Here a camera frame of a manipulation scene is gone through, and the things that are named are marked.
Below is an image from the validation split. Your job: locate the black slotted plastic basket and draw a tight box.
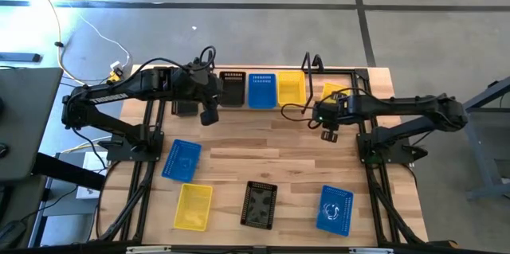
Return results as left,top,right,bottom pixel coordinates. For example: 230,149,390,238
218,70,247,108
239,180,279,231
171,100,200,118

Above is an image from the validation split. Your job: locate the white floor cable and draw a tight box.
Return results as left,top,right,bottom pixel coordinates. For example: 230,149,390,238
78,14,132,68

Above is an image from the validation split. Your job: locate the yellow floor cable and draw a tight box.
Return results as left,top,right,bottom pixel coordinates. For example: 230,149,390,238
23,0,88,87

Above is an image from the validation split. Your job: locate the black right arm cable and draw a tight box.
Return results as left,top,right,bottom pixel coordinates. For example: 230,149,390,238
280,86,360,131

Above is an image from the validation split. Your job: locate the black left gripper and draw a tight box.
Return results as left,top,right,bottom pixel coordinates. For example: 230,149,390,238
174,61,224,127

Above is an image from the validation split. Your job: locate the yellow slotted plastic basket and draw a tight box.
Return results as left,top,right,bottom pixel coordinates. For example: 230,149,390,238
320,82,352,105
173,182,214,233
277,71,308,107

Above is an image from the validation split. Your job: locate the black desk leg beam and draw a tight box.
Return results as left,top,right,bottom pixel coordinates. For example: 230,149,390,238
31,152,107,192

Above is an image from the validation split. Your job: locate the silver metal bracket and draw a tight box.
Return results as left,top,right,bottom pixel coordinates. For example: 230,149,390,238
349,246,396,254
126,245,173,254

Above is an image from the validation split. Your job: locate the white flat box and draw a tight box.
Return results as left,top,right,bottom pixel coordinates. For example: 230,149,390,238
75,150,109,201

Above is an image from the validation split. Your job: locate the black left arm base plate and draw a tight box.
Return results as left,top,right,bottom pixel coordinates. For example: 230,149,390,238
106,129,165,163

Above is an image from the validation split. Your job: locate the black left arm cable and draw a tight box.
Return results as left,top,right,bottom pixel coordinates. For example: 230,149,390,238
117,45,218,88

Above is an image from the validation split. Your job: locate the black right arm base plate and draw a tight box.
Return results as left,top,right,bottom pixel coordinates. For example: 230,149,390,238
355,131,416,166

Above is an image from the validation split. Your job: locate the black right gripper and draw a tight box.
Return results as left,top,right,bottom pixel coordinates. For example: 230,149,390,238
312,97,352,144

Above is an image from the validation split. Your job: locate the blue slotted plastic basket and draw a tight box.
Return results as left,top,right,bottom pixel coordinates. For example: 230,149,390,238
316,184,355,237
247,72,278,110
161,139,203,184

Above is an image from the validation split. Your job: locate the grey metal table frame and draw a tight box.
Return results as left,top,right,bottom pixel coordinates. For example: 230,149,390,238
463,75,510,201

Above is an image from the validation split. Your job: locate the grey desk top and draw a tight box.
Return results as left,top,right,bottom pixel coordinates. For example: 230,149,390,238
0,66,65,183

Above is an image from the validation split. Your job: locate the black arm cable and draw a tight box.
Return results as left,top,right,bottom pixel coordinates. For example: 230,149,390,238
280,86,360,131
117,45,218,88

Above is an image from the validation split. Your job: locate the black aluminium rig frame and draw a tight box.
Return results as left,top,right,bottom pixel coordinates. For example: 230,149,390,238
91,65,428,254

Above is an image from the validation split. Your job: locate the black flat bar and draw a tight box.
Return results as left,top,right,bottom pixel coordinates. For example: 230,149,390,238
0,52,42,64

